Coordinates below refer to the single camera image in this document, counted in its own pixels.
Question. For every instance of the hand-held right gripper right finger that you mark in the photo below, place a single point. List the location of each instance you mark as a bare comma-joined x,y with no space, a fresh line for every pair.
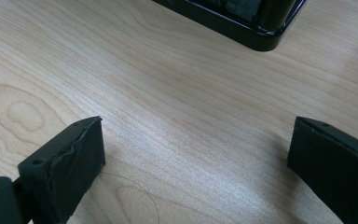
332,161

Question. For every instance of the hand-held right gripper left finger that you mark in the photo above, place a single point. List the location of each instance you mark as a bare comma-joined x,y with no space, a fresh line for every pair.
71,161

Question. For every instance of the black shoe rack red top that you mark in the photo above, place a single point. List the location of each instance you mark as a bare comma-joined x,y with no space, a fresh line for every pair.
261,34

